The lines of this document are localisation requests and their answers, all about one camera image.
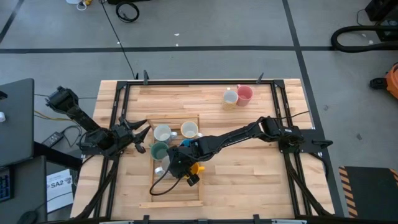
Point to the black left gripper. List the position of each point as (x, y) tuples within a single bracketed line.
[(122, 137)]

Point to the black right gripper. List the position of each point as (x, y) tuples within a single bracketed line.
[(182, 160)]

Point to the yellow faceted mug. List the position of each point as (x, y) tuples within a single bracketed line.
[(197, 169)]

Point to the white mug grey diamond pattern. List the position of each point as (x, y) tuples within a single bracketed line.
[(161, 166)]

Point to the green faceted mug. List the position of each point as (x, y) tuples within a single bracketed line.
[(158, 152)]

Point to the white mug blue pattern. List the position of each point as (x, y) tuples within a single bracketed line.
[(162, 133)]

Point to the floral patterned mug yellow rim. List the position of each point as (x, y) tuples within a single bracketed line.
[(189, 129)]

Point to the white mug yellow dot pattern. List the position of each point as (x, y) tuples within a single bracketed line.
[(230, 99)]

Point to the pink faceted mug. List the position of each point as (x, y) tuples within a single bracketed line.
[(244, 96)]

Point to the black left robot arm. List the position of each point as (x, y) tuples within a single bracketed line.
[(73, 107)]

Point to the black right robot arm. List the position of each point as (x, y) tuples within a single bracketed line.
[(236, 133)]

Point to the wooden slatted tray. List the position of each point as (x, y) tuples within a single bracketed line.
[(189, 194)]

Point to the black table clamp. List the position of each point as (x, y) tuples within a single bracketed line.
[(256, 218), (146, 219), (259, 79), (145, 77)]

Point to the black power brick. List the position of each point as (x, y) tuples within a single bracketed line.
[(53, 139)]

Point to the white printed paper sheet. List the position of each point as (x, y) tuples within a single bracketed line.
[(59, 193)]

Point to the dark grey desk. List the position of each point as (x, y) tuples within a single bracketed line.
[(29, 186)]

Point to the small white cup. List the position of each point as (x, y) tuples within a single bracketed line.
[(2, 116)]

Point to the black computer mouse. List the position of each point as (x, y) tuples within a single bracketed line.
[(28, 217)]

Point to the backlit keyboard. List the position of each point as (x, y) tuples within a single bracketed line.
[(4, 186)]

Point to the black mat hazard stripes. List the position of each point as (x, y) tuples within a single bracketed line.
[(370, 189)]

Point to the orange vacuum cleaner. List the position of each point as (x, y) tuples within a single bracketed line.
[(393, 81)]

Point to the black equipment case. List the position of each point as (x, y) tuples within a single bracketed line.
[(384, 11)]

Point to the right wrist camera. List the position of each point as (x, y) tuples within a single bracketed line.
[(192, 180)]

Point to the black metal table frame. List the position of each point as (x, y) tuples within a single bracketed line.
[(199, 82)]

